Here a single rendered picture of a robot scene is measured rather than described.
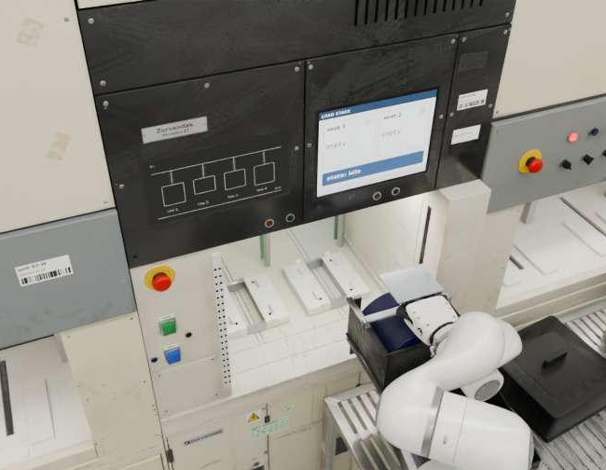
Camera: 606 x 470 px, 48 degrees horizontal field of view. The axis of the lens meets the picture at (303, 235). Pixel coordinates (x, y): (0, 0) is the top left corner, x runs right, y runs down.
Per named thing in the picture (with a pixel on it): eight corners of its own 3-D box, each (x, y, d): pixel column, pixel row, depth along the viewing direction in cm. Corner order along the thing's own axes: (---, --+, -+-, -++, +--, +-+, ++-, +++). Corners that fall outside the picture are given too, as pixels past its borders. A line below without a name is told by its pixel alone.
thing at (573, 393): (546, 444, 185) (557, 414, 177) (474, 370, 205) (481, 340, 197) (620, 400, 197) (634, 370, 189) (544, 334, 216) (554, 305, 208)
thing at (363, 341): (374, 415, 168) (386, 326, 148) (339, 356, 183) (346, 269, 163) (458, 386, 176) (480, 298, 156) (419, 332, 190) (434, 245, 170)
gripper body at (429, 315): (425, 356, 150) (400, 322, 158) (464, 343, 153) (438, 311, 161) (430, 333, 145) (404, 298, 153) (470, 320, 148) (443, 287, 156)
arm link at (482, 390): (468, 323, 145) (432, 346, 145) (505, 367, 135) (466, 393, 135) (476, 342, 150) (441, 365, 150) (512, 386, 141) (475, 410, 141)
